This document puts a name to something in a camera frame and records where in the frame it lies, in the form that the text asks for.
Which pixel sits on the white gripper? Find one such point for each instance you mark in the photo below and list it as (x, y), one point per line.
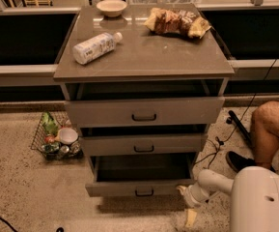
(190, 196)

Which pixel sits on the grey bottom drawer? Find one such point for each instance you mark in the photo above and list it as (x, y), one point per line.
(141, 175)

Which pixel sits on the grey drawer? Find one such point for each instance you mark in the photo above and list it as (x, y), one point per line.
(141, 175)
(141, 140)
(139, 103)

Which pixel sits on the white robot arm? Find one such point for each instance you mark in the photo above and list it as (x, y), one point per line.
(254, 197)

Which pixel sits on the grey middle drawer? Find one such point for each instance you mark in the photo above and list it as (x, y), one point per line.
(141, 140)

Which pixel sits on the grey top drawer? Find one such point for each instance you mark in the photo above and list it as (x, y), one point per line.
(139, 103)

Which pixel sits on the grey drawer cabinet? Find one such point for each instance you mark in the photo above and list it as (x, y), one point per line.
(141, 56)

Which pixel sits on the black sneaker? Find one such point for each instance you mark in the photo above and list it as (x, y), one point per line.
(238, 162)

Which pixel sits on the black stand leg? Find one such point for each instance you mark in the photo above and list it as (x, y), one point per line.
(233, 119)

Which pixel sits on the person's bare leg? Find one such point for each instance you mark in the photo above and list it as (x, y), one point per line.
(265, 133)

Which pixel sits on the white cup in basket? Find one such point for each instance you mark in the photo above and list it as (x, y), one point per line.
(67, 136)

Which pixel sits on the green snack bag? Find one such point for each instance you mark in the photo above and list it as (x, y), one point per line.
(49, 124)

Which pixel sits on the white plastic bottle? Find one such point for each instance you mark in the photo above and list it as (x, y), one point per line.
(95, 47)

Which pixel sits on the crumpled chip bag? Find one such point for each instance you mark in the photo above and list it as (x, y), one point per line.
(173, 21)

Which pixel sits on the beige ceramic bowl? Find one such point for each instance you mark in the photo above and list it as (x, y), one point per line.
(111, 8)

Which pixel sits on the wire basket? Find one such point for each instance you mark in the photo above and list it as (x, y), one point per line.
(50, 146)

